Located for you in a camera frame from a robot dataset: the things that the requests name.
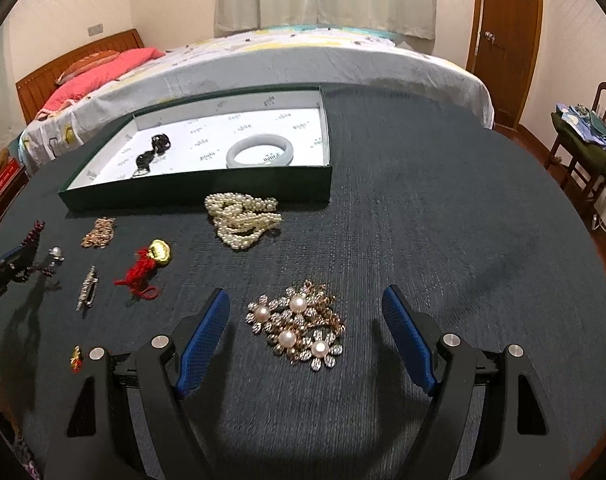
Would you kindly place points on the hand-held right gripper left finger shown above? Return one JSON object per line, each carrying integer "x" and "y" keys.
{"x": 203, "y": 342}

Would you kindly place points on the orange pillow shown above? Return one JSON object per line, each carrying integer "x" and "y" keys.
{"x": 85, "y": 64}

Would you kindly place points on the pink pillow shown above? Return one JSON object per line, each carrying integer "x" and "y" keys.
{"x": 108, "y": 67}

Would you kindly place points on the wall switch plate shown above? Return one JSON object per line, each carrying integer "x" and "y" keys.
{"x": 95, "y": 30}

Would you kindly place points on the pale jade bangle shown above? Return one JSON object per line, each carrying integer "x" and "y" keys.
{"x": 259, "y": 140}

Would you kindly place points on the silver rhinestone brooch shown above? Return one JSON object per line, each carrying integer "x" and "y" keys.
{"x": 87, "y": 287}

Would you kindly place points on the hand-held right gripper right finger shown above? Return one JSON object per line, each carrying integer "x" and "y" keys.
{"x": 408, "y": 342}

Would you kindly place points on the red box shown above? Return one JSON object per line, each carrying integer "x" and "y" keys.
{"x": 5, "y": 177}

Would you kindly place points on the small red knot gold charm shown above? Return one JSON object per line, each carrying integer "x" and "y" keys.
{"x": 76, "y": 358}

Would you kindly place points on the pile of clothes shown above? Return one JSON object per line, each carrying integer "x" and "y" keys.
{"x": 580, "y": 140}

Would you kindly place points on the wooden headboard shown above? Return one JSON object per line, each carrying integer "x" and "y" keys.
{"x": 38, "y": 82}

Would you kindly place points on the bed with patterned sheet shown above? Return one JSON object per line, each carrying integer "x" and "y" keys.
{"x": 293, "y": 60}

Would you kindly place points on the wooden nightstand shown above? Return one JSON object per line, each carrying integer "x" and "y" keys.
{"x": 0, "y": 210}

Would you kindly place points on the brown wooden door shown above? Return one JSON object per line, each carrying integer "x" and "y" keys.
{"x": 508, "y": 35}

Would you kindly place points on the green jewelry box white lining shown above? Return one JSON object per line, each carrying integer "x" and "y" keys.
{"x": 183, "y": 192}

